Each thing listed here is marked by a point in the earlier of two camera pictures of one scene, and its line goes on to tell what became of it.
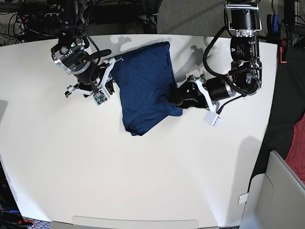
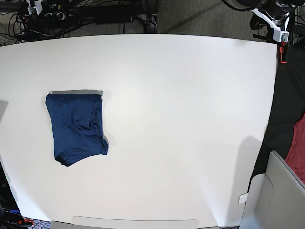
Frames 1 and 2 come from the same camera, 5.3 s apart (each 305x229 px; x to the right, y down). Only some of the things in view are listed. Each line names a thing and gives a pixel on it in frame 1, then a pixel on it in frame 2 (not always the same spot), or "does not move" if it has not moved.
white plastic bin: [275, 200] does not move
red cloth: [295, 158] does not move
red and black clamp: [283, 50] does not move
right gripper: [188, 95] to [277, 9]
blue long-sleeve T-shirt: [147, 85] to [77, 126]
